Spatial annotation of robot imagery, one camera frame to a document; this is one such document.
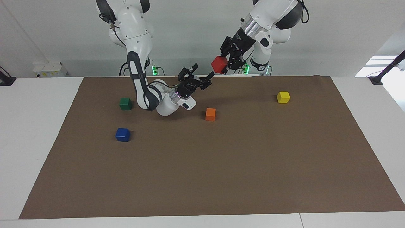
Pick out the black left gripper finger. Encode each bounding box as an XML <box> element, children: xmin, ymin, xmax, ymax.
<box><xmin>226</xmin><ymin>56</ymin><xmax>245</xmax><ymax>71</ymax></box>
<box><xmin>220</xmin><ymin>36</ymin><xmax>232</xmax><ymax>59</ymax></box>

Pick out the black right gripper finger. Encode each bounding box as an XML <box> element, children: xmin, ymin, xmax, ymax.
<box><xmin>199</xmin><ymin>71</ymin><xmax>215</xmax><ymax>91</ymax></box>
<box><xmin>178</xmin><ymin>63</ymin><xmax>199</xmax><ymax>81</ymax></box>

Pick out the red wooden block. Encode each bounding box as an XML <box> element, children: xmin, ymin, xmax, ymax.
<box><xmin>211</xmin><ymin>56</ymin><xmax>229</xmax><ymax>74</ymax></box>

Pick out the blue wooden block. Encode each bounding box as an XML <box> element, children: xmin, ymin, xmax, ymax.
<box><xmin>115</xmin><ymin>128</ymin><xmax>131</xmax><ymax>142</ymax></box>

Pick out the brown table mat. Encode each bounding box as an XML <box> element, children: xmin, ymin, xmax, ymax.
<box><xmin>18</xmin><ymin>75</ymin><xmax>405</xmax><ymax>219</ymax></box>

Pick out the white power box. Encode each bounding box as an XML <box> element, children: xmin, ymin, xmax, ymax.
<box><xmin>32</xmin><ymin>62</ymin><xmax>69</xmax><ymax>78</ymax></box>

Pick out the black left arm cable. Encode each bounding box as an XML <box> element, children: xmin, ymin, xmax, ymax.
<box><xmin>300</xmin><ymin>0</ymin><xmax>309</xmax><ymax>24</ymax></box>

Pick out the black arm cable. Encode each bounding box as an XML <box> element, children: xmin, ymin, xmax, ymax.
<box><xmin>300</xmin><ymin>0</ymin><xmax>309</xmax><ymax>24</ymax></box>
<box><xmin>98</xmin><ymin>12</ymin><xmax>128</xmax><ymax>48</ymax></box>

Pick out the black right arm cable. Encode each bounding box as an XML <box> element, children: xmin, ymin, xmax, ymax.
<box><xmin>98</xmin><ymin>12</ymin><xmax>128</xmax><ymax>48</ymax></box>

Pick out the black camera stand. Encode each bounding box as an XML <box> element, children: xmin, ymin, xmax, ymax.
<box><xmin>0</xmin><ymin>66</ymin><xmax>17</xmax><ymax>86</ymax></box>
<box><xmin>368</xmin><ymin>50</ymin><xmax>405</xmax><ymax>85</ymax></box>

